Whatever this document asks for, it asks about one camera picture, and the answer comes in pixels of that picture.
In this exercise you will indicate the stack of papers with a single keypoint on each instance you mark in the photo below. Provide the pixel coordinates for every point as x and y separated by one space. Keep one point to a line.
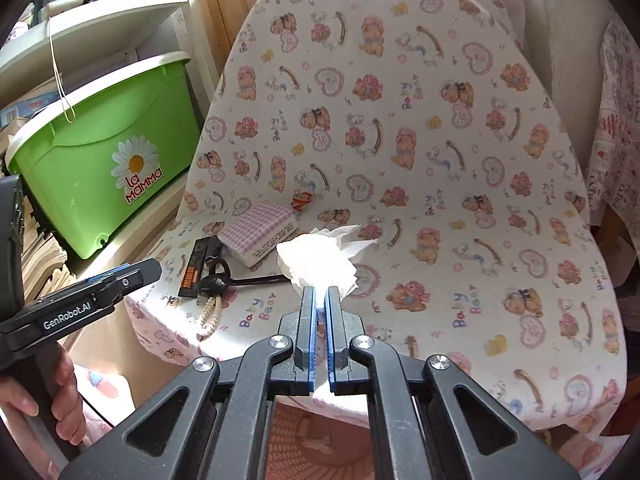
43 259

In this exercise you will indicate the pink gingham tissue pack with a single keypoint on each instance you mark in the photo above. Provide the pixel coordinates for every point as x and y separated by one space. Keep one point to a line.
258 231

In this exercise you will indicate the pink mesh waste basket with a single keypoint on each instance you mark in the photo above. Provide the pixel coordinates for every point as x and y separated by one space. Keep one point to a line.
304 445

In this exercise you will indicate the small red candy wrapper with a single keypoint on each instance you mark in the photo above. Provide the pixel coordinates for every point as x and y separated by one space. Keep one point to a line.
301 200

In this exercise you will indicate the black coffee sachet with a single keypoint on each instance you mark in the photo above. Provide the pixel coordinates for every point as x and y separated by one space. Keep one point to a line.
205 249

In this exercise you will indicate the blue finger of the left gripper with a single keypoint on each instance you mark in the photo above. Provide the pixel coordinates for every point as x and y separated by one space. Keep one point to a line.
130 277

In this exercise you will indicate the green plastic storage box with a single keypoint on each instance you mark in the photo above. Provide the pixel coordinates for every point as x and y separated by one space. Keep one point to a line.
92 160

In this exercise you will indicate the white shelf unit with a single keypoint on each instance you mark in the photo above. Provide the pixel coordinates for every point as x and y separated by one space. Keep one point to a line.
92 40

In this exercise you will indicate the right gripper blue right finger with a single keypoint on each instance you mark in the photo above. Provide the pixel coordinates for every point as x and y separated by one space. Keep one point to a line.
336 341

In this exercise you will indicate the print pattern cloth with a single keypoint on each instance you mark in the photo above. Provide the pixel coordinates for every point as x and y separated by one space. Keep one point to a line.
613 170

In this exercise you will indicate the person's left hand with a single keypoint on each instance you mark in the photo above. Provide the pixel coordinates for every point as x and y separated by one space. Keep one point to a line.
66 406

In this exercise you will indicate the bear print chair cover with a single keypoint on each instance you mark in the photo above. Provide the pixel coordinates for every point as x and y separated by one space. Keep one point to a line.
421 121

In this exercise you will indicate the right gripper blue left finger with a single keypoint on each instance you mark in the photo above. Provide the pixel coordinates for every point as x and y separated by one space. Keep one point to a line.
305 354

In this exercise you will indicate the white tissue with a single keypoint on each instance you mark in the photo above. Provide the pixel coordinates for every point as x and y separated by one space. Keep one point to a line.
323 258

